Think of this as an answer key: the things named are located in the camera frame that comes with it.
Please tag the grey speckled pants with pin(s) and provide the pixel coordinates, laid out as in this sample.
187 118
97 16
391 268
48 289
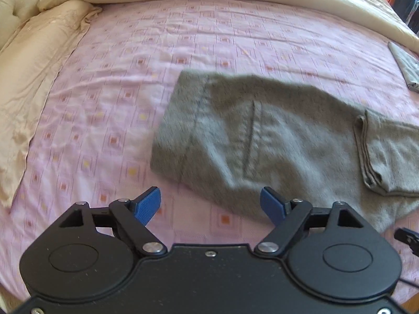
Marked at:
228 136

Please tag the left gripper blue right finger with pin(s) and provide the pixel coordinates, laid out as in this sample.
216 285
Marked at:
288 218

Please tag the pink patterned bed sheet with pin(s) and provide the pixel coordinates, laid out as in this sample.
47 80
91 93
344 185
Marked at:
93 141

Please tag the folded grey pants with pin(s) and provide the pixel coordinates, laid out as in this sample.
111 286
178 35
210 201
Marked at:
408 64

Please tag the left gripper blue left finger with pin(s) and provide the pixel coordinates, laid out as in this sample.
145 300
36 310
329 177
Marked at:
131 218

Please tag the beige pillow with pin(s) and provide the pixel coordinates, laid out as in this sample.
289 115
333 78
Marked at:
30 63

